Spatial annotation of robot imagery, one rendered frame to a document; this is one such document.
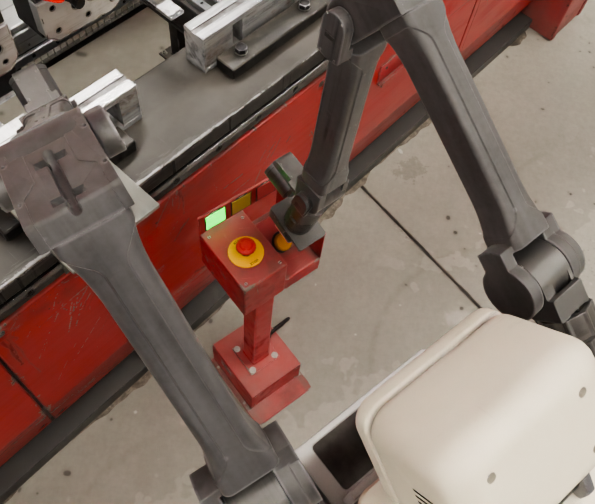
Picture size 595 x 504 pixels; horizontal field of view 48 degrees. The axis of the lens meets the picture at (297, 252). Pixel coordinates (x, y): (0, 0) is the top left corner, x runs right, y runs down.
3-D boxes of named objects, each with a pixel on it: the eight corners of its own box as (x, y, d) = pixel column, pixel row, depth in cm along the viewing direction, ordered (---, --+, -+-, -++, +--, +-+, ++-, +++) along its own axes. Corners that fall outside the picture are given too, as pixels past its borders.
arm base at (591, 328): (582, 397, 79) (643, 340, 83) (558, 341, 77) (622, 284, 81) (528, 382, 87) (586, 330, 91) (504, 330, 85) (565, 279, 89)
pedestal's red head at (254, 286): (244, 316, 140) (244, 277, 124) (201, 261, 146) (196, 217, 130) (319, 267, 147) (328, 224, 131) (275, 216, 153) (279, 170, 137)
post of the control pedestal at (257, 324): (253, 365, 192) (257, 280, 145) (242, 350, 193) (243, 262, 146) (268, 354, 193) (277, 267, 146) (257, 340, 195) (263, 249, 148)
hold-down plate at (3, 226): (9, 243, 120) (3, 234, 118) (-10, 224, 122) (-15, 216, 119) (137, 149, 133) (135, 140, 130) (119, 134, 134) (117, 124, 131)
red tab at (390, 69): (381, 88, 189) (386, 70, 183) (376, 84, 190) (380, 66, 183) (413, 61, 195) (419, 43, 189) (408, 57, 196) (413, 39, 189)
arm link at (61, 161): (-28, 203, 43) (112, 130, 45) (-25, 150, 55) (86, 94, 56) (246, 573, 66) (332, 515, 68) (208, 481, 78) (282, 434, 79)
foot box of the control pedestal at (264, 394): (258, 427, 195) (259, 416, 185) (209, 361, 204) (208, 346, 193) (312, 388, 202) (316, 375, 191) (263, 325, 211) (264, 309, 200)
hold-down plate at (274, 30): (233, 80, 143) (233, 70, 141) (216, 67, 145) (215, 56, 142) (326, 13, 155) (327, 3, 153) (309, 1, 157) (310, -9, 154)
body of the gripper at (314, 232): (294, 194, 133) (303, 180, 126) (324, 236, 132) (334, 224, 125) (268, 210, 130) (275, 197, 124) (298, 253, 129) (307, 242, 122)
